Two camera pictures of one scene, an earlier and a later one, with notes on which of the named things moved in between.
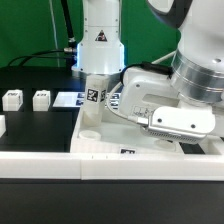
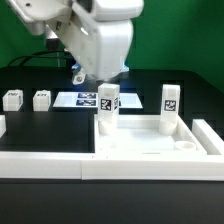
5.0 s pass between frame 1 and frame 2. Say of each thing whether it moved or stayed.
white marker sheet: stayed
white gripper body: moved
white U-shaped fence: stayed
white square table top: moved
